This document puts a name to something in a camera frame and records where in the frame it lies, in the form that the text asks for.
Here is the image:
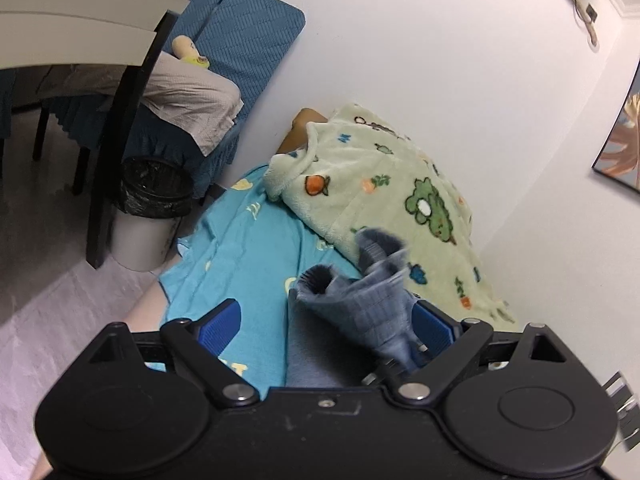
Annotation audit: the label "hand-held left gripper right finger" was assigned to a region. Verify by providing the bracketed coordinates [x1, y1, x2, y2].
[367, 300, 568, 406]

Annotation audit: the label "blue covered chair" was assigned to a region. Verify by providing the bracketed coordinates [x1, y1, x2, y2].
[40, 0, 307, 201]
[167, 0, 227, 48]

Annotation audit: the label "beige cloth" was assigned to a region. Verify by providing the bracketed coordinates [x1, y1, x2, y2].
[35, 52, 245, 157]

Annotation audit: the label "grey trash bin with black bag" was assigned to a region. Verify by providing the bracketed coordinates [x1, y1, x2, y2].
[110, 156, 195, 272]

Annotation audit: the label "blue denim pants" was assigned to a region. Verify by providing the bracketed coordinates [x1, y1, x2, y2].
[285, 227, 431, 389]

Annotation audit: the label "teal sheet with yellow prints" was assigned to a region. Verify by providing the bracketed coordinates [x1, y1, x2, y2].
[160, 162, 368, 389]

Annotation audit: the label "brown pillow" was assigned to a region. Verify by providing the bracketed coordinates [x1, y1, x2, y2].
[276, 107, 331, 154]

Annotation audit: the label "small doll toy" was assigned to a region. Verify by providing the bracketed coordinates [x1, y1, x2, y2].
[172, 36, 211, 69]

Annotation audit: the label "beige sofa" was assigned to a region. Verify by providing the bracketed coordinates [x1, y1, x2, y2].
[30, 284, 169, 480]

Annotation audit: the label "framed wall picture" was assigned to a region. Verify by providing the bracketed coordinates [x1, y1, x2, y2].
[591, 67, 640, 187]

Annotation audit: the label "white table with dark legs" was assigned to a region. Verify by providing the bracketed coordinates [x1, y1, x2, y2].
[0, 0, 205, 269]

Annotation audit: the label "green printed fleece blanket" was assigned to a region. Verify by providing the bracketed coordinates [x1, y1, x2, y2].
[262, 102, 518, 326]

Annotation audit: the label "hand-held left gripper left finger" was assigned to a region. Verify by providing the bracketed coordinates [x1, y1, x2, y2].
[89, 298, 261, 407]

